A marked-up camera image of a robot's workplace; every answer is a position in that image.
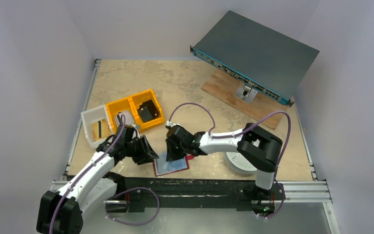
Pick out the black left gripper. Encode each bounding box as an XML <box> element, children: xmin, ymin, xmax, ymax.
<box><xmin>124</xmin><ymin>135</ymin><xmax>158</xmax><ymax>164</ymax></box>

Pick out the red leather card holder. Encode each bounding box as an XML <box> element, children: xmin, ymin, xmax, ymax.
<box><xmin>153</xmin><ymin>152</ymin><xmax>189</xmax><ymax>177</ymax></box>

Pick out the white VIP credit card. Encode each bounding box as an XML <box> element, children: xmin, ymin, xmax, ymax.
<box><xmin>118</xmin><ymin>110</ymin><xmax>135</xmax><ymax>126</ymax></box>

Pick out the gold card with black stripe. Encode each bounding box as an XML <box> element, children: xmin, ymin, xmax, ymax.
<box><xmin>92</xmin><ymin>119</ymin><xmax>110</xmax><ymax>141</ymax></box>

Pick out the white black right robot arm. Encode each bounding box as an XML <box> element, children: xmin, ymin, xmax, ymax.
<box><xmin>166</xmin><ymin>122</ymin><xmax>283</xmax><ymax>198</ymax></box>

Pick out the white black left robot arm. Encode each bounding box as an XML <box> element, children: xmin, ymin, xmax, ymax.
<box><xmin>36</xmin><ymin>125</ymin><xmax>159</xmax><ymax>234</ymax></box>

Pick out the black square part in bin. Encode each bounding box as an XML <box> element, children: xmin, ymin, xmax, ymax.
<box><xmin>137</xmin><ymin>100</ymin><xmax>159</xmax><ymax>123</ymax></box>

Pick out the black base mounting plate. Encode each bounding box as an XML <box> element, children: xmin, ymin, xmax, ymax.
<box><xmin>104</xmin><ymin>172</ymin><xmax>285</xmax><ymax>215</ymax></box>

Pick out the yellow double compartment bin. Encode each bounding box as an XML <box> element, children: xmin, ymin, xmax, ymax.
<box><xmin>106</xmin><ymin>89</ymin><xmax>165</xmax><ymax>133</ymax></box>

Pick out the white filament spool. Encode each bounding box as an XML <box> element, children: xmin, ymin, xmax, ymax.
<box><xmin>224</xmin><ymin>152</ymin><xmax>257</xmax><ymax>176</ymax></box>

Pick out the white plastic bin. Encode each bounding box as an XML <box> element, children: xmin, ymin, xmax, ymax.
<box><xmin>81</xmin><ymin>105</ymin><xmax>113</xmax><ymax>149</ymax></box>

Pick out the wooden board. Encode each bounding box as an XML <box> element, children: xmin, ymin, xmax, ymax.
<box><xmin>201</xmin><ymin>70</ymin><xmax>289</xmax><ymax>120</ymax></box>

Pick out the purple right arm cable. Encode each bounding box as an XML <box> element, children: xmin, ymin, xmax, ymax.
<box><xmin>166</xmin><ymin>102</ymin><xmax>292</xmax><ymax>220</ymax></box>

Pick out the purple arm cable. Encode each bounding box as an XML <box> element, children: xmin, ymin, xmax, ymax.
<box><xmin>49</xmin><ymin>114</ymin><xmax>160</xmax><ymax>234</ymax></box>
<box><xmin>166</xmin><ymin>102</ymin><xmax>292</xmax><ymax>220</ymax></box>

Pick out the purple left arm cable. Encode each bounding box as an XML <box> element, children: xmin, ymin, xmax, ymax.
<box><xmin>49</xmin><ymin>114</ymin><xmax>160</xmax><ymax>234</ymax></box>

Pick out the grey metal bracket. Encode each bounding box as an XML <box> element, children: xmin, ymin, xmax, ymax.
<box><xmin>235</xmin><ymin>84</ymin><xmax>258</xmax><ymax>103</ymax></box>

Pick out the grey blue network switch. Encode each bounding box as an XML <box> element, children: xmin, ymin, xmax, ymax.
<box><xmin>190</xmin><ymin>10</ymin><xmax>319</xmax><ymax>107</ymax></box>

